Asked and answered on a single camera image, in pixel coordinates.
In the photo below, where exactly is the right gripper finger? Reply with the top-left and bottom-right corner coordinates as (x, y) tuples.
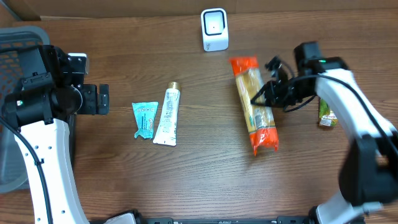
(250, 81), (275, 106)
(265, 56), (288, 83)

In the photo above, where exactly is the orange spaghetti packet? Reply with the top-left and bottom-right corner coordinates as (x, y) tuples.
(229, 56), (279, 154)

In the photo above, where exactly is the green snack pouch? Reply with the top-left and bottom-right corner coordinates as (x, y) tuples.
(318, 98), (338, 127)

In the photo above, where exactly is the teal snack packet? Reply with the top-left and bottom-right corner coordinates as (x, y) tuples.
(132, 101), (159, 139)

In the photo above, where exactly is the white tube gold cap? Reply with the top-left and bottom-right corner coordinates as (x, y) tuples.
(153, 82), (180, 146)

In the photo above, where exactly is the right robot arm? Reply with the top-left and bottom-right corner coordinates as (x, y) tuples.
(251, 42), (397, 224)

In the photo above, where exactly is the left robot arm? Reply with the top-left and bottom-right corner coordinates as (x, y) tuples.
(1, 45), (109, 224)

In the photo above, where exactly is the white barcode scanner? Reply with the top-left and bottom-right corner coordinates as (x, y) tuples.
(200, 8), (229, 52)

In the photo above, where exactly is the brown cardboard backdrop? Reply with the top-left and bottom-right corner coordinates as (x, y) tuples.
(3, 0), (397, 21)

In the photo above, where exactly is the grey plastic shopping basket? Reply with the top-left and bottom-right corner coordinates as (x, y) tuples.
(0, 25), (77, 194)

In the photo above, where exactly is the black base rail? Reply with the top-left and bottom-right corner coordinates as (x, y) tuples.
(136, 216), (315, 224)

